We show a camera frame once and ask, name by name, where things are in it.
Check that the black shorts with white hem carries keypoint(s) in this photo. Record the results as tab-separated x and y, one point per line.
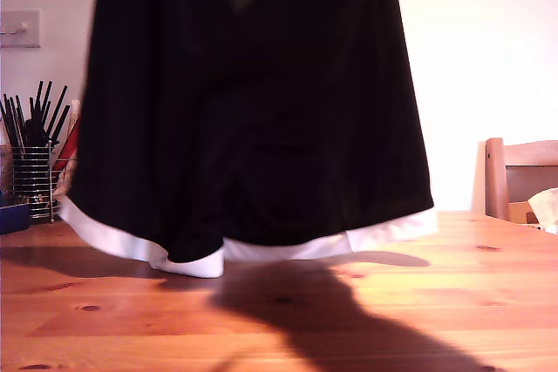
261	84

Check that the red paper packet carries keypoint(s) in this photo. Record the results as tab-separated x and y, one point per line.
70	145

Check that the white paper sleeve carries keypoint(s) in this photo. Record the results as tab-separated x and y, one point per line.
75	107

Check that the wooden chair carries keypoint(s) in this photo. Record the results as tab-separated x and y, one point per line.
494	180

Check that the black chopstick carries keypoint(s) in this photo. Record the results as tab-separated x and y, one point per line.
62	123
11	120
38	96
45	98
56	111

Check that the tan cardboard box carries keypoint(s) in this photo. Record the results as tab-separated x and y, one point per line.
516	213

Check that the white tissue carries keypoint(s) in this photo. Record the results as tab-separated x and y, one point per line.
545	206

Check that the blue box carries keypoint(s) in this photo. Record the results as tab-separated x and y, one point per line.
13	220

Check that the white light switch plate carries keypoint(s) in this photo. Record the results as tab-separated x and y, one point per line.
26	34

